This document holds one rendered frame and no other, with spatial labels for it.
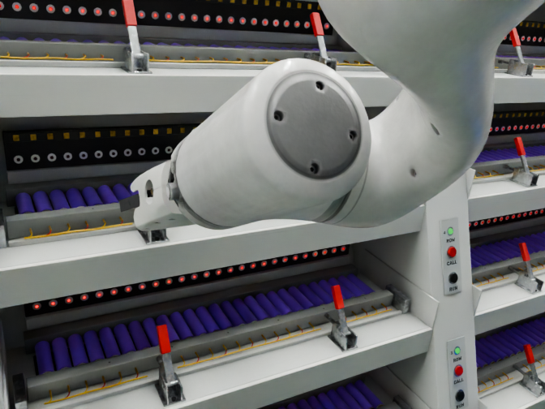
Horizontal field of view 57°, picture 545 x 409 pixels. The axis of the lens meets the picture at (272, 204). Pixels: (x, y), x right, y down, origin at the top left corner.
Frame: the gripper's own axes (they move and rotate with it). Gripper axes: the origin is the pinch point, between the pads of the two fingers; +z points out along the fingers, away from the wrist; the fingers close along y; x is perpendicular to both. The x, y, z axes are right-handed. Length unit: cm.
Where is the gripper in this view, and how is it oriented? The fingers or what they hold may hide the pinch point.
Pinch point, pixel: (165, 206)
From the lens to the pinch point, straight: 56.8
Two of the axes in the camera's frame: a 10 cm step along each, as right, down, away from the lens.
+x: -1.6, -9.8, 0.7
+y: 8.8, -1.1, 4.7
